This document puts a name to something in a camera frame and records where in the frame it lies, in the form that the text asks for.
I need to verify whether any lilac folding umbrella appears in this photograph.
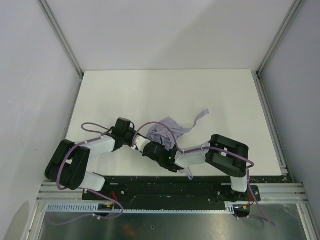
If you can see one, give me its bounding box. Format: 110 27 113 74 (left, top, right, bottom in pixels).
147 109 209 180

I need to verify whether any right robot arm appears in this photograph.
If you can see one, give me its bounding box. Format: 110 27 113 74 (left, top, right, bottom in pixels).
134 134 249 202

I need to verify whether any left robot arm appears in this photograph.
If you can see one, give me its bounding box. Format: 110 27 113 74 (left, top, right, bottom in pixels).
44 118 136 192

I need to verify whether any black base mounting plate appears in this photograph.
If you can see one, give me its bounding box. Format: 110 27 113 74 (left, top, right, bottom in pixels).
82 176 261 210

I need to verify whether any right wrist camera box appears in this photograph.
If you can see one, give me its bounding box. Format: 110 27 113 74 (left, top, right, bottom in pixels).
131 136 150 152

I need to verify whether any white slotted cable duct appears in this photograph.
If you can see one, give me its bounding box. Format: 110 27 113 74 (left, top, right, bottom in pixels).
45 202 251 215

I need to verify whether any aluminium frame post left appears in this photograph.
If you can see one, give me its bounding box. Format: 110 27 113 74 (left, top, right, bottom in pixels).
37 0 84 81

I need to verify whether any aluminium frame post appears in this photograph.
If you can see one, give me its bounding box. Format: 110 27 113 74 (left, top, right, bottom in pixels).
256 0 305 78
37 0 84 81

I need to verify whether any aluminium rail front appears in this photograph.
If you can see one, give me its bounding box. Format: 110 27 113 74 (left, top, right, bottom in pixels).
36 182 309 204

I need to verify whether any aluminium frame post right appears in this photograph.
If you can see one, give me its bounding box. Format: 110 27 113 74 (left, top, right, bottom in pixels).
256 0 305 78

